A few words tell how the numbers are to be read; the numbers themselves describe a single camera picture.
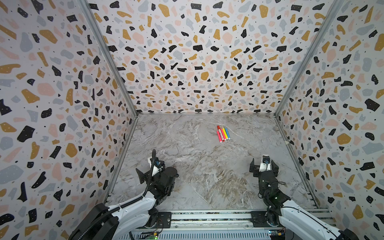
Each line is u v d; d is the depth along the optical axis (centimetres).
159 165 68
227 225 73
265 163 70
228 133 109
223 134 109
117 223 43
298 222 54
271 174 66
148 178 70
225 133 109
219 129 112
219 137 106
